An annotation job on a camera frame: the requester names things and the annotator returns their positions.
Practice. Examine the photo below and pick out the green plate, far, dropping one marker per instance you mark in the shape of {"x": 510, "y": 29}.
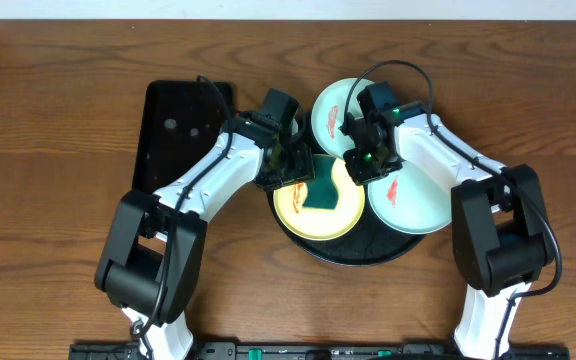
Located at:
{"x": 327, "y": 115}

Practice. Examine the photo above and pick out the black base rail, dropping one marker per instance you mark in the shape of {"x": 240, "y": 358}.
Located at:
{"x": 231, "y": 351}

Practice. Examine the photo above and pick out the round black tray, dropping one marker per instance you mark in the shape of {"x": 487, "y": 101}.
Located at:
{"x": 369, "y": 242}

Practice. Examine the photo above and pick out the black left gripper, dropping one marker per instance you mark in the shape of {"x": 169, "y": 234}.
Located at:
{"x": 285, "y": 175}

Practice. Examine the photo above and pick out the yellow plate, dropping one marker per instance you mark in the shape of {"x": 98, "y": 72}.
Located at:
{"x": 319, "y": 224}

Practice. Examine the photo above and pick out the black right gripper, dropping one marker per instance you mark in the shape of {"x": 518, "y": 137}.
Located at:
{"x": 359, "y": 174}

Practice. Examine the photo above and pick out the rectangular black tray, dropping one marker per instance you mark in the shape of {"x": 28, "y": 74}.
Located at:
{"x": 180, "y": 124}

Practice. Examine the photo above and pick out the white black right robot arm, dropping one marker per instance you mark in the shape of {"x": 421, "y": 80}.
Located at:
{"x": 501, "y": 239}

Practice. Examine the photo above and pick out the green plate,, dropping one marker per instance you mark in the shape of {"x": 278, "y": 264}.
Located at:
{"x": 408, "y": 201}
{"x": 327, "y": 115}

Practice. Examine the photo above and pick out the green yellow sponge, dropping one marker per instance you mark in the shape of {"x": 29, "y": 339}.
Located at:
{"x": 321, "y": 191}

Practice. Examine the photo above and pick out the green plate, near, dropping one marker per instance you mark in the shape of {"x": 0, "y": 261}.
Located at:
{"x": 408, "y": 201}

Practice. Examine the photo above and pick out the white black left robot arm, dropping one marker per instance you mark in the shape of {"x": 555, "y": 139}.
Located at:
{"x": 151, "y": 260}

